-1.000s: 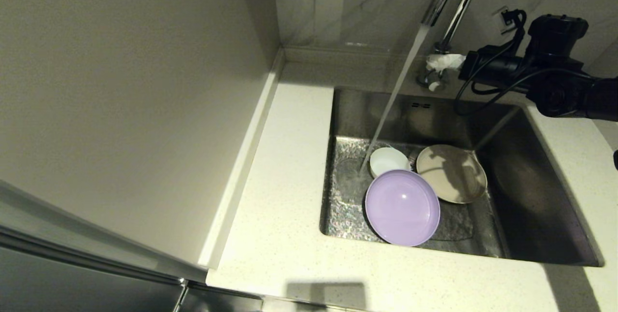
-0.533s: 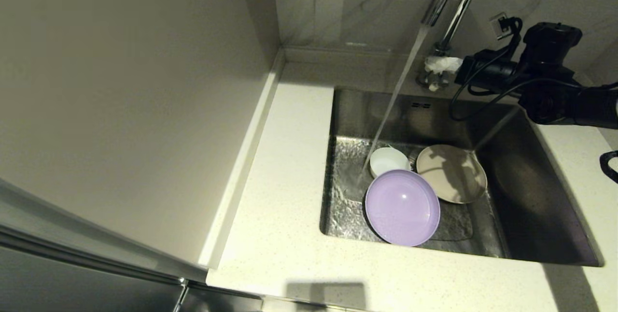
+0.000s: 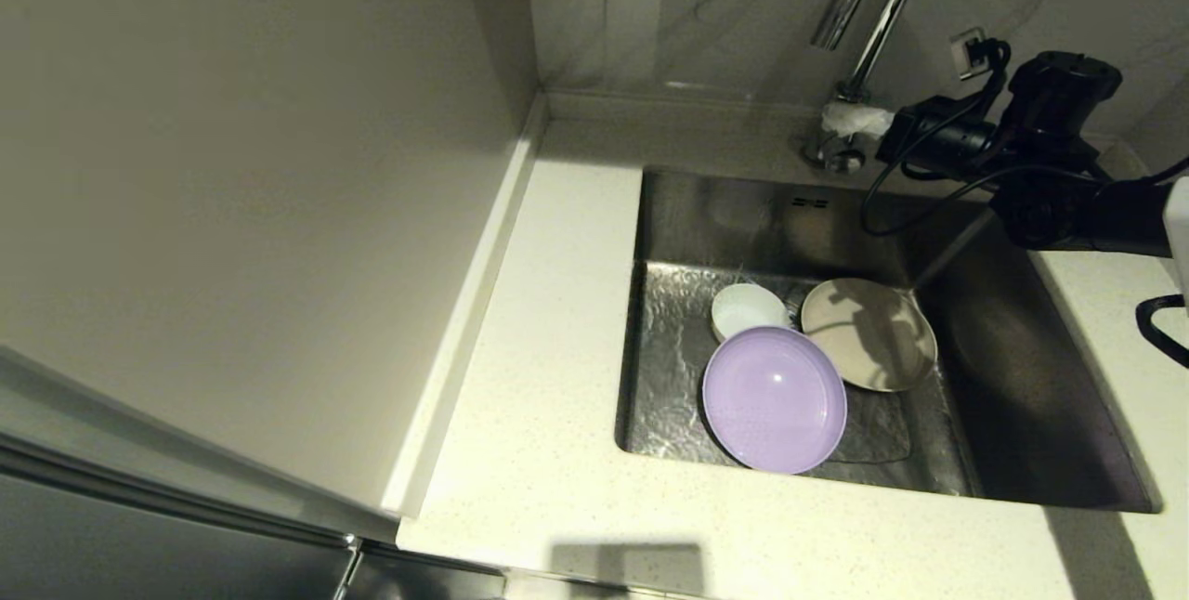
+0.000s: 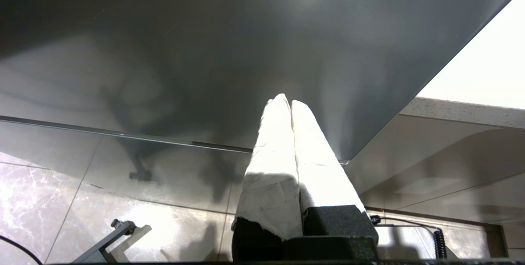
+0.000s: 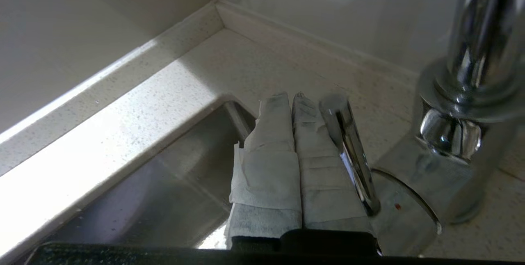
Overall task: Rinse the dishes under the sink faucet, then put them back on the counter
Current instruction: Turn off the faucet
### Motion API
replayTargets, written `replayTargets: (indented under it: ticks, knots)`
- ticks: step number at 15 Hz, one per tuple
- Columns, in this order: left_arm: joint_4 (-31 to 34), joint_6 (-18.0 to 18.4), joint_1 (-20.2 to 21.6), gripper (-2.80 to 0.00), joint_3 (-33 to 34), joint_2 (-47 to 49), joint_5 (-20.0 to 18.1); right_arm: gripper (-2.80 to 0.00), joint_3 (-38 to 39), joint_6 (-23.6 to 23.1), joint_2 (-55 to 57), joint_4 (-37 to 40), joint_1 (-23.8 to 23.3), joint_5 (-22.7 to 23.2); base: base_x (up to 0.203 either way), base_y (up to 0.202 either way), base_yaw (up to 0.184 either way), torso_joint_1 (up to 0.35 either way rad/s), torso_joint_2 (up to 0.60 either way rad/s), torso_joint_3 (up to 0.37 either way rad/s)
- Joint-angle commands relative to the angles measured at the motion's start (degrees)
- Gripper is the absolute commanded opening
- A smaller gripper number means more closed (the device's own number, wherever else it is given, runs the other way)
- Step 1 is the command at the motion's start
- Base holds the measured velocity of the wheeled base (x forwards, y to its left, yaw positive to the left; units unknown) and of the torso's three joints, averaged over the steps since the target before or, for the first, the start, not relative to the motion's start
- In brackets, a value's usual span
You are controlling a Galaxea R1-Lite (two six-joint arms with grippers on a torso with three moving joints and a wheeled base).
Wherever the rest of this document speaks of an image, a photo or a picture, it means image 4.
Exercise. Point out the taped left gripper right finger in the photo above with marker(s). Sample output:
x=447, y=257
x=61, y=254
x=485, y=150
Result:
x=320, y=174

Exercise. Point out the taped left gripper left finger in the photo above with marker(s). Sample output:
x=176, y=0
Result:
x=270, y=174

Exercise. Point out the beige base cabinet front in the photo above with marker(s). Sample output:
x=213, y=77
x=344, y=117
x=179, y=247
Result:
x=443, y=162

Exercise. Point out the grey cabinet door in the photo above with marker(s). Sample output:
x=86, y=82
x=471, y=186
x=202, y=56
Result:
x=184, y=51

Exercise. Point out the grey metal bracket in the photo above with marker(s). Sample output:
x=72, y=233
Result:
x=110, y=240

